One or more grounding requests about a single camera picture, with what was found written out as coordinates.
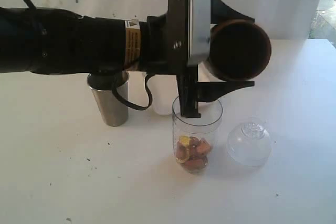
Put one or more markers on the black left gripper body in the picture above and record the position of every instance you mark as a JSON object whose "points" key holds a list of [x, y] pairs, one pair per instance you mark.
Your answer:
{"points": [[168, 53]]}

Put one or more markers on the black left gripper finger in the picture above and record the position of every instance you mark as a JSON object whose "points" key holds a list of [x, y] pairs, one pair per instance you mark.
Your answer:
{"points": [[220, 12], [211, 91]]}

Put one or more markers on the brown wooden cup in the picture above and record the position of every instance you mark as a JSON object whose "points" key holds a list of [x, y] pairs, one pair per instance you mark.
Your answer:
{"points": [[239, 50]]}

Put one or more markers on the gold foil coin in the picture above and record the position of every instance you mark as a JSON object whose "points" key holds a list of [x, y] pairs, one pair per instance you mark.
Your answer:
{"points": [[184, 141]]}

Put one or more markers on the stainless steel tumbler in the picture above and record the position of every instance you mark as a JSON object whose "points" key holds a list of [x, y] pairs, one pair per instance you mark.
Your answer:
{"points": [[113, 112]]}

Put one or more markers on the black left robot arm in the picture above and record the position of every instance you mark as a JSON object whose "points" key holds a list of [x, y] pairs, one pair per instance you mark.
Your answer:
{"points": [[51, 41]]}

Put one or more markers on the clear shaker cup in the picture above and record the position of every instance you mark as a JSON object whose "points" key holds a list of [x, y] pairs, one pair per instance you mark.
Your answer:
{"points": [[204, 127]]}

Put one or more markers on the clear dome shaker lid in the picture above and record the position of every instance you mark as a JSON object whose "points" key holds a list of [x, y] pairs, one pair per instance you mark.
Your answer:
{"points": [[249, 143]]}

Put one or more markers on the white rectangular tray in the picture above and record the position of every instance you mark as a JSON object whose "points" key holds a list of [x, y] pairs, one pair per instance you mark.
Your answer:
{"points": [[164, 91]]}

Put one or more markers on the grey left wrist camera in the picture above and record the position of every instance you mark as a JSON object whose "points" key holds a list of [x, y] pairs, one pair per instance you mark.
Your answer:
{"points": [[199, 32]]}

